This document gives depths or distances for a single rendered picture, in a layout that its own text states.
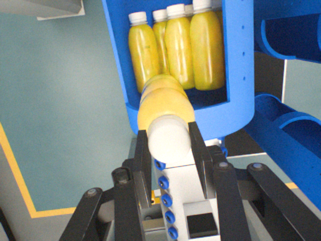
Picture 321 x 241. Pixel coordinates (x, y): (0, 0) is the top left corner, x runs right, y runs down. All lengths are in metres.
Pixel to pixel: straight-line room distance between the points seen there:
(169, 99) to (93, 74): 1.46
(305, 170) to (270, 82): 0.79
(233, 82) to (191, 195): 0.55
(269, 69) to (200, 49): 1.18
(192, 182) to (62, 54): 1.24
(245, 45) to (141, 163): 0.33
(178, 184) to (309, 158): 0.50
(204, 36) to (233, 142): 1.30
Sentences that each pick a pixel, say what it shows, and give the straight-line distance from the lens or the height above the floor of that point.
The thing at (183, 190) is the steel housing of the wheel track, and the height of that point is 0.93.
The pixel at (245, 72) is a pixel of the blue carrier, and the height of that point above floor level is 1.20.
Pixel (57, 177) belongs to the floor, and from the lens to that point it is 2.11.
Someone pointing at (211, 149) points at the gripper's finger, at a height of 1.45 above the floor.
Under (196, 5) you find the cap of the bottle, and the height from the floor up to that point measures 1.11.
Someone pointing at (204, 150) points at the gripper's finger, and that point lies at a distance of 0.16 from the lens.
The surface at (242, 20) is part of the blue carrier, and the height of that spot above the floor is 1.20.
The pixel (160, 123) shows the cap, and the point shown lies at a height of 1.41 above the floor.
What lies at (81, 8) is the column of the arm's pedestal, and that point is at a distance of 1.65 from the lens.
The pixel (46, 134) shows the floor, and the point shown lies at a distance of 1.94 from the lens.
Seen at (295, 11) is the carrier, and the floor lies 0.84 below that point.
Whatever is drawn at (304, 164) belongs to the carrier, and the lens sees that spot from 1.03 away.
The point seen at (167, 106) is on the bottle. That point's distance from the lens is 0.22.
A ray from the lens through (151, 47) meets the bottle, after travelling 0.54.
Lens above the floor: 1.60
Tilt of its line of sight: 69 degrees down
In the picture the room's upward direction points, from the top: 176 degrees clockwise
